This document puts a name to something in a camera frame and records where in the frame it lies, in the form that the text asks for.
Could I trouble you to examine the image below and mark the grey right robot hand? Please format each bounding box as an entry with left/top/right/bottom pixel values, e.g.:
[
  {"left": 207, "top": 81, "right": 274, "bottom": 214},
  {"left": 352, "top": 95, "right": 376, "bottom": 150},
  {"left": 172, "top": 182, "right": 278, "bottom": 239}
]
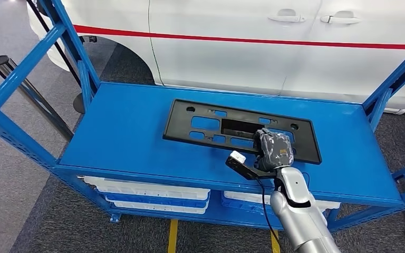
[{"left": 253, "top": 128, "right": 295, "bottom": 172}]

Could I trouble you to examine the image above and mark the black plastic plate frame part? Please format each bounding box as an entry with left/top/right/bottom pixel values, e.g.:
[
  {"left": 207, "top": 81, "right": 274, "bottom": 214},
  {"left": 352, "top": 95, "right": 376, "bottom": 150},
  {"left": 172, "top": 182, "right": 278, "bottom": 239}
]
[{"left": 163, "top": 99, "right": 322, "bottom": 165}]

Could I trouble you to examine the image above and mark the blue metal shelf rack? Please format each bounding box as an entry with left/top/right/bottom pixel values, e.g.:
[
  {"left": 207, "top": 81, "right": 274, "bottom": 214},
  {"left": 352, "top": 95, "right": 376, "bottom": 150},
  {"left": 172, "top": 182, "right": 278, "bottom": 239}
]
[{"left": 0, "top": 0, "right": 405, "bottom": 249}]

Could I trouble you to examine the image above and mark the white plastic tray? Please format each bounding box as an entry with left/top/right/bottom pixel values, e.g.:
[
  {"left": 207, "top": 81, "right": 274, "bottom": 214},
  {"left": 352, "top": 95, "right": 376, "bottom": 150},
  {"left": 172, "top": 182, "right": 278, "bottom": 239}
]
[
  {"left": 83, "top": 176, "right": 211, "bottom": 201},
  {"left": 106, "top": 197, "right": 208, "bottom": 215},
  {"left": 223, "top": 190, "right": 341, "bottom": 212}
]

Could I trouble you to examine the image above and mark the white car with red stripe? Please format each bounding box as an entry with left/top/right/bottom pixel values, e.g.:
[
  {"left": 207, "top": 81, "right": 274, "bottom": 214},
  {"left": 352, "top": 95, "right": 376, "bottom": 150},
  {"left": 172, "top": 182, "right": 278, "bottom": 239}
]
[{"left": 26, "top": 0, "right": 405, "bottom": 115}]

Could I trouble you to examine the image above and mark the thin black stanchion with base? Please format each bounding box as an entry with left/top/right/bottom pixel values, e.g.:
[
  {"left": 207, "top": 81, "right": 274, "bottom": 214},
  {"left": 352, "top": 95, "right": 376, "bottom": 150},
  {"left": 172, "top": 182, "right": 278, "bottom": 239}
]
[{"left": 26, "top": 0, "right": 86, "bottom": 114}]

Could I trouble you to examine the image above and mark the pale wrist camera with bracket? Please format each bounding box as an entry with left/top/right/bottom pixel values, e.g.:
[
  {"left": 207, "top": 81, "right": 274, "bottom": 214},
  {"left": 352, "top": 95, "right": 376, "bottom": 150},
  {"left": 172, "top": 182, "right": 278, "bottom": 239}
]
[{"left": 225, "top": 151, "right": 276, "bottom": 181}]

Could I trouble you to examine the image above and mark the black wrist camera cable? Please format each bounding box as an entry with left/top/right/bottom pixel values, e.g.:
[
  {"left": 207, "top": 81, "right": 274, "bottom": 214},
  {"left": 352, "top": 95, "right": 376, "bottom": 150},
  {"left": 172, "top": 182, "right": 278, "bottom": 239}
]
[{"left": 256, "top": 179, "right": 280, "bottom": 245}]

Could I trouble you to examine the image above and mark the white car door handle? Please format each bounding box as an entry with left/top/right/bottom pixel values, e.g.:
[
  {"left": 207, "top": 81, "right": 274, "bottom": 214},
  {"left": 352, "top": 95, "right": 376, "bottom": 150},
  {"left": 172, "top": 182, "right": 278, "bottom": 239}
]
[
  {"left": 320, "top": 10, "right": 361, "bottom": 25},
  {"left": 267, "top": 8, "right": 306, "bottom": 23}
]

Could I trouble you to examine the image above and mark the thick black stanchion post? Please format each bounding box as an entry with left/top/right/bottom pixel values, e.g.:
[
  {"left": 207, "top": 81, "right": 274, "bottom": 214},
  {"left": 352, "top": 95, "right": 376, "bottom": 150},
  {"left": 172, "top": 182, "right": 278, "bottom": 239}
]
[{"left": 0, "top": 55, "right": 74, "bottom": 142}]

